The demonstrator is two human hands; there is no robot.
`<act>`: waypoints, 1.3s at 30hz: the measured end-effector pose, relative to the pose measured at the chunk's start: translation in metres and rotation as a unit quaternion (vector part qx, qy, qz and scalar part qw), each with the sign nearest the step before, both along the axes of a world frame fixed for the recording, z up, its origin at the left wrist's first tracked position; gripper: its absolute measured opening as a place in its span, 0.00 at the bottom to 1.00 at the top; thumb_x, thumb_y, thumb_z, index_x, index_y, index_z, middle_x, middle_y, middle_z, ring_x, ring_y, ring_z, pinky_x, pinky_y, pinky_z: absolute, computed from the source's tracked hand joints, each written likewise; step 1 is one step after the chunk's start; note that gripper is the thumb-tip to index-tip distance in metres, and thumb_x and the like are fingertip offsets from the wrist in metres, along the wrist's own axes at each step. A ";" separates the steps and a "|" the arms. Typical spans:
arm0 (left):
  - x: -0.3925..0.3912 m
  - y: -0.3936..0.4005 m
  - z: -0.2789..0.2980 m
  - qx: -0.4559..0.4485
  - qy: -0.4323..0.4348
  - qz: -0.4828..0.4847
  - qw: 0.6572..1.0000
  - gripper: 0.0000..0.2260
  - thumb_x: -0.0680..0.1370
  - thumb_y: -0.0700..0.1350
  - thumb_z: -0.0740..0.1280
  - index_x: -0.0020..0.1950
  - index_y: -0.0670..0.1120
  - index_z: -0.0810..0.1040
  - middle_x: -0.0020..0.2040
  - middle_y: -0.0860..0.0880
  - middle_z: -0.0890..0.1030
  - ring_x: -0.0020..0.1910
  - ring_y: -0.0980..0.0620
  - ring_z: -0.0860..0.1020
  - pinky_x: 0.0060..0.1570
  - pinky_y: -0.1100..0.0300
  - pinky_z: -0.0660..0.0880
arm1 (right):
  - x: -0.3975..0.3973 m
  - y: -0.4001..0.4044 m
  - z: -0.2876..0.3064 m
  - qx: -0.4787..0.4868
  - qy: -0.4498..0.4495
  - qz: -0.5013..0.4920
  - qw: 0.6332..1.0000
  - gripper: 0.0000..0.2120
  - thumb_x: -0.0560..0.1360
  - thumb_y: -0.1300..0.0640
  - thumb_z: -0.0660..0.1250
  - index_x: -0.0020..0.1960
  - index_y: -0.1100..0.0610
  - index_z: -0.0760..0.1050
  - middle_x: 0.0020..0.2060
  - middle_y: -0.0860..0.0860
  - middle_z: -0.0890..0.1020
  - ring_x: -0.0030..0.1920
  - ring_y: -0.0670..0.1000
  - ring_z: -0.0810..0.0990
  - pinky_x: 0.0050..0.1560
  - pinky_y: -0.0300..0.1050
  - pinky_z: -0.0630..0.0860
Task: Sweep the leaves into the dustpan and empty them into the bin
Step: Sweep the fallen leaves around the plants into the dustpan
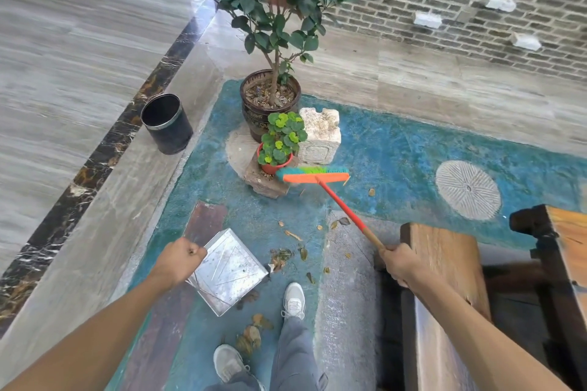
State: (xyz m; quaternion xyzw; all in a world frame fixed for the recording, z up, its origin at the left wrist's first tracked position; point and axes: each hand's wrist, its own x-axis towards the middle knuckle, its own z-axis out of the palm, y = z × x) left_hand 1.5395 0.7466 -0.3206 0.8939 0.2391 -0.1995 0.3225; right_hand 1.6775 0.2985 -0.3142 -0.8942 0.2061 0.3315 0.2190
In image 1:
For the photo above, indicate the person's right hand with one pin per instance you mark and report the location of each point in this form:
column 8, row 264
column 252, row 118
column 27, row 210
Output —
column 399, row 262

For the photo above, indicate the person's left hand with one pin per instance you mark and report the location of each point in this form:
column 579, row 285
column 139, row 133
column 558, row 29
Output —
column 176, row 262

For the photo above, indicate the square metal dustpan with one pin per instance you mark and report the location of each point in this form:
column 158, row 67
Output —
column 229, row 274

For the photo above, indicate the pile of dry leaves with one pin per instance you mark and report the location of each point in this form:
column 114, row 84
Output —
column 253, row 335

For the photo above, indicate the black waste bin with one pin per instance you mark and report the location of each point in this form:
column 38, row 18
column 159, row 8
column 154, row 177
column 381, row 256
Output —
column 174, row 138

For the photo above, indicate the person's right forearm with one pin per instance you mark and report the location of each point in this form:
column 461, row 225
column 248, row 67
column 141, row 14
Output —
column 481, row 345

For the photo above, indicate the person's left forearm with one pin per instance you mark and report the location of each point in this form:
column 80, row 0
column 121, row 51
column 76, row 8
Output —
column 82, row 349

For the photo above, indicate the person's right white shoe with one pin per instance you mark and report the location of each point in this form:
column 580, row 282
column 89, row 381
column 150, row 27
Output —
column 293, row 301

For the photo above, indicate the person's white shoe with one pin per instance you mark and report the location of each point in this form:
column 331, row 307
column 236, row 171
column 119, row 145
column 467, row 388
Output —
column 293, row 301
column 229, row 363

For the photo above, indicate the person's left white shoe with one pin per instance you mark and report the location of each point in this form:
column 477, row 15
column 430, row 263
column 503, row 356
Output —
column 229, row 363

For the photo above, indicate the person's left leg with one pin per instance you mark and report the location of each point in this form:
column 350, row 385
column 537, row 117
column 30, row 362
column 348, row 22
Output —
column 238, row 385

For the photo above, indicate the person's leg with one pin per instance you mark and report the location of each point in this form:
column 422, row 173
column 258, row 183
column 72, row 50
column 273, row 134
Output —
column 238, row 385
column 296, row 354

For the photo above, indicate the person's right leg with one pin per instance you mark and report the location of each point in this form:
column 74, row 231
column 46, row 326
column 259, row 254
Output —
column 296, row 354

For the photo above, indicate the dark burnt wooden stool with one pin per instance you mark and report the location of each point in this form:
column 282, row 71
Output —
column 458, row 258

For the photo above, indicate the round carved stone disc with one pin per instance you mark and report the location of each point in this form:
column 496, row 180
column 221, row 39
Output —
column 468, row 189

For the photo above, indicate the brown stone block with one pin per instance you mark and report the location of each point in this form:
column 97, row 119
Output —
column 263, row 184

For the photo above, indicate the pale round stone slab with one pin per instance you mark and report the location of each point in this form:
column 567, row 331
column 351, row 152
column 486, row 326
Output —
column 236, row 148

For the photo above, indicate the small red flower pot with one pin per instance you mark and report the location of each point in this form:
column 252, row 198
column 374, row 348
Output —
column 273, row 169

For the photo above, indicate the white carved stone block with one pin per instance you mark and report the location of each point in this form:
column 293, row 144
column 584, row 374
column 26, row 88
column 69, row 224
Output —
column 321, row 134

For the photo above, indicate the dark glazed plant pot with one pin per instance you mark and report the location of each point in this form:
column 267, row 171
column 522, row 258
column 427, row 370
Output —
column 252, row 122

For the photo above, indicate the small plant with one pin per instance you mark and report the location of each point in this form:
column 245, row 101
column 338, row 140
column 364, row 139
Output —
column 284, row 134

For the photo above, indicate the large rustic wooden table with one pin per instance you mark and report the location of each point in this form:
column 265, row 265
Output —
column 566, row 239

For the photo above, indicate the green leafy potted tree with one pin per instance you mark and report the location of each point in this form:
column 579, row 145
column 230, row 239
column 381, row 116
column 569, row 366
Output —
column 257, row 15

